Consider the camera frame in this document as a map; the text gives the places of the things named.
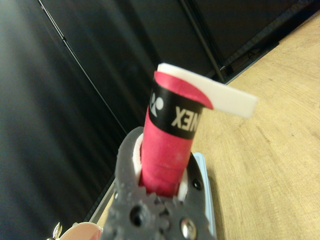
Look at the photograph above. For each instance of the black curtain stand pole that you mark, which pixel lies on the black curtain stand pole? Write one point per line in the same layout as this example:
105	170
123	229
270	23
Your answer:
202	40
82	67

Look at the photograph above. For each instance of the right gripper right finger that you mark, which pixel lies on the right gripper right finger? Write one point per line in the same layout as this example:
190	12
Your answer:
195	207

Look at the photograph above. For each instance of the white bin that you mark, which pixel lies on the white bin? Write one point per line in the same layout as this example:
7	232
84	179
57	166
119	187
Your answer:
80	232

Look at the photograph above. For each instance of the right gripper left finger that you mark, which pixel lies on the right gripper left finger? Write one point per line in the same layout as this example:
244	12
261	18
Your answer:
125	200

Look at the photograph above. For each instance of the blue litter tray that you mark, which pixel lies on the blue litter tray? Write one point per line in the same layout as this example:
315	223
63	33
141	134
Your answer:
209	182

